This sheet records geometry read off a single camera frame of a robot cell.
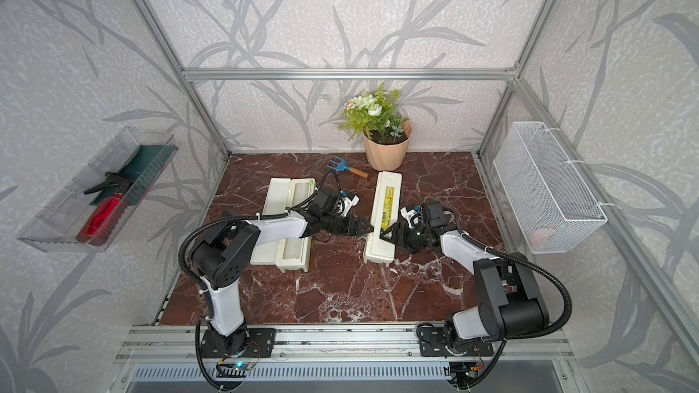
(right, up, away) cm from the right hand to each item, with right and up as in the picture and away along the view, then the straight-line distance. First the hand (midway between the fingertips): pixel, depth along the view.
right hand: (386, 239), depth 87 cm
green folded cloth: (-66, +23, -15) cm, 72 cm away
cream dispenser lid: (0, +8, +4) cm, 9 cm away
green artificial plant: (-4, +42, +6) cm, 42 cm away
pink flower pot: (+2, +28, +18) cm, 33 cm away
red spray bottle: (-64, +12, -27) cm, 71 cm away
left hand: (-6, +2, +2) cm, 7 cm away
